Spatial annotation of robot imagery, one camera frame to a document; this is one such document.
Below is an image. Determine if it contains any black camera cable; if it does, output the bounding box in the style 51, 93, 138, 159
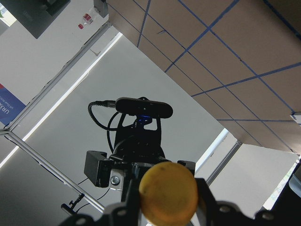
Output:
88, 100, 125, 153

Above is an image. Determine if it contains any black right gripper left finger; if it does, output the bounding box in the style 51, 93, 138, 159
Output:
59, 203, 140, 226

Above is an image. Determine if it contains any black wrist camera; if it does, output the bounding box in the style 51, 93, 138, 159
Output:
115, 97, 173, 119

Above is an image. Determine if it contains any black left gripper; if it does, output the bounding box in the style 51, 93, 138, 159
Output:
84, 122, 195, 220

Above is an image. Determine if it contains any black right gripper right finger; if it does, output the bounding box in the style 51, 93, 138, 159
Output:
196, 178, 301, 226

